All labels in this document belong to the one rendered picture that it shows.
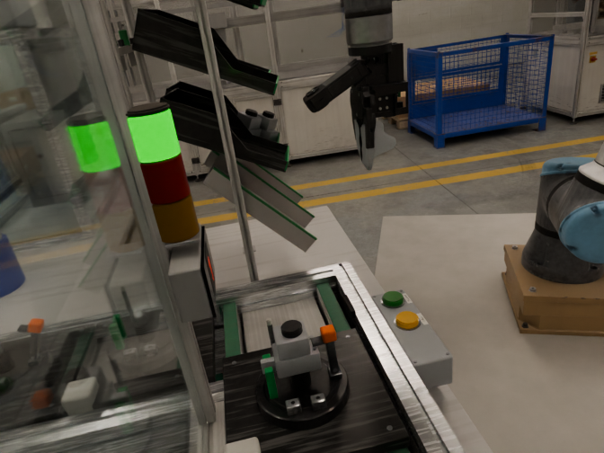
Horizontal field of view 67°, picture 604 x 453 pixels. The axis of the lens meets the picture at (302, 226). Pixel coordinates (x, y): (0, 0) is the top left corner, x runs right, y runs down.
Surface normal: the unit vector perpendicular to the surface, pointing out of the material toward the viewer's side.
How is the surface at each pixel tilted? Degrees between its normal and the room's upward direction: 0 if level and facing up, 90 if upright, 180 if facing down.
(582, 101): 90
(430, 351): 0
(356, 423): 0
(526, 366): 0
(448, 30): 90
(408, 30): 90
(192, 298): 90
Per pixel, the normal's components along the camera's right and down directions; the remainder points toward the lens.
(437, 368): 0.19, 0.40
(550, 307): -0.21, 0.44
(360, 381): -0.12, -0.90
